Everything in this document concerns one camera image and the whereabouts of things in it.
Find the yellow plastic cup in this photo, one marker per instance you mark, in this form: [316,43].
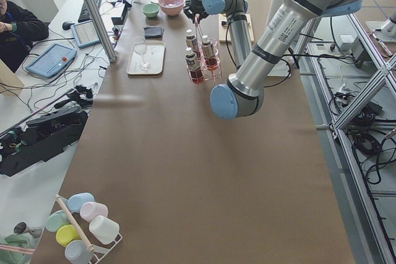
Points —
[66,234]

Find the green plastic cup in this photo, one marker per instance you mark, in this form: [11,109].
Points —
[56,220]

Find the green ceramic bowl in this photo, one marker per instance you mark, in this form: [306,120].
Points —
[151,10]

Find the white cup rack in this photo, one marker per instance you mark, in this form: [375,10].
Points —
[100,251]

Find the pink bowl with ice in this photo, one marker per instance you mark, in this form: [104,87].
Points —
[171,7]

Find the copper wire bottle basket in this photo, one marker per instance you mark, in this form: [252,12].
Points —
[208,74]

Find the grey plastic cup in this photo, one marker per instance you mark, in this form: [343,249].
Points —
[77,253]

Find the black computer mouse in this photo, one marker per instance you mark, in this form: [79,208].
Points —
[67,25]

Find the black equipment case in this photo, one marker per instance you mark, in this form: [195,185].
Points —
[43,138]

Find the clear wine glass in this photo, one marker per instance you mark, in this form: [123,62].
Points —
[140,48]

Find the black computer keyboard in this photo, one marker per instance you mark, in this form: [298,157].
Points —
[84,12]

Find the tea bottle taken out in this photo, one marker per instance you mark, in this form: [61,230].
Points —
[191,40]

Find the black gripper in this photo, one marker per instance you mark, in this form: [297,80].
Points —
[194,9]

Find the white plastic cup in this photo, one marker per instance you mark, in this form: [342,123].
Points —
[104,229]

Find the wooden cutting board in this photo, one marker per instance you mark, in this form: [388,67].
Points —
[222,28]

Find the tea bottle middle basket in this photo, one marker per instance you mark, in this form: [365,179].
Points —
[208,51]

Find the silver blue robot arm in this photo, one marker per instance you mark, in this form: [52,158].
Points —
[243,93]

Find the seated person dark jacket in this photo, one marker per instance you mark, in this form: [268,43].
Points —
[19,29]

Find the cream serving tray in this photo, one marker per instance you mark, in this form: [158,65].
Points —
[154,55]

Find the blue plastic cup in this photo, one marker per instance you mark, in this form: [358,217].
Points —
[76,201]

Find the blue teach pendant tablet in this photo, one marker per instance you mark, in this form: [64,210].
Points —
[52,61]

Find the folded grey cloth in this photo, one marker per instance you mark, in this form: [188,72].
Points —
[153,32]

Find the pink plastic cup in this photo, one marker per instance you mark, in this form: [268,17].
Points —
[90,210]

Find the tea bottle front left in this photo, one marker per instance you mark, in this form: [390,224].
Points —
[193,66]

